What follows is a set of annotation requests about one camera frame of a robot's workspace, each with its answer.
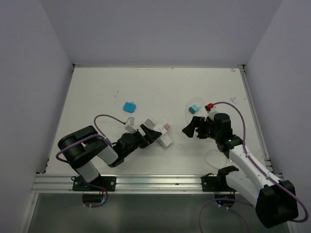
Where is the aluminium front rail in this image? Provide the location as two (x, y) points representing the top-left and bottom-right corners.
(31, 173), (287, 195)

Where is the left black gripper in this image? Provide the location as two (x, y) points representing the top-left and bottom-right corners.
(123, 123), (162, 157)

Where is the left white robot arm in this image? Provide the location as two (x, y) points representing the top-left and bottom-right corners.
(55, 124), (163, 191)

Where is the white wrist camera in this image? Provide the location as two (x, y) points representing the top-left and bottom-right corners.
(124, 117), (136, 133)
(205, 103), (218, 120)

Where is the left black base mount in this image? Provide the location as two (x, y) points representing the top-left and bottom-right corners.
(71, 176), (117, 192)

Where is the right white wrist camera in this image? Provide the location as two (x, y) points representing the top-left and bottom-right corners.
(205, 103), (218, 120)

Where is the aluminium rail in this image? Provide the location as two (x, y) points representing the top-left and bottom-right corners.
(238, 65), (274, 172)
(31, 173), (287, 195)

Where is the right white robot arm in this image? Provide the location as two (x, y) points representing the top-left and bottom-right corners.
(182, 113), (298, 228)

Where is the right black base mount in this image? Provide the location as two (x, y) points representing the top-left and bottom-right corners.
(200, 173), (236, 192)

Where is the blue plug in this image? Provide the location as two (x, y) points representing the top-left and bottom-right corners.
(123, 102), (136, 113)

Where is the white charger block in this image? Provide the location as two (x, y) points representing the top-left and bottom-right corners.
(158, 134), (173, 148)

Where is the white thin cable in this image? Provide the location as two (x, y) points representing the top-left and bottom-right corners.
(184, 96), (234, 169)

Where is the aluminium right side rail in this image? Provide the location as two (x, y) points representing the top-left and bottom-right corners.
(238, 65), (274, 172)

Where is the teal plug adapter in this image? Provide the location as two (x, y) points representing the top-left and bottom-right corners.
(186, 104), (200, 115)

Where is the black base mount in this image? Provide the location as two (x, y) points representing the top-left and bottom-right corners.
(200, 173), (236, 192)
(71, 176), (117, 192)

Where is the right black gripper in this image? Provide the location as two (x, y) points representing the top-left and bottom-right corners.
(182, 116), (220, 141)

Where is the white power strip socket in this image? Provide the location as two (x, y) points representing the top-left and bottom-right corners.
(144, 118), (168, 135)

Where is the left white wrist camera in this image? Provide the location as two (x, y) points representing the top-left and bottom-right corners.
(124, 117), (136, 133)

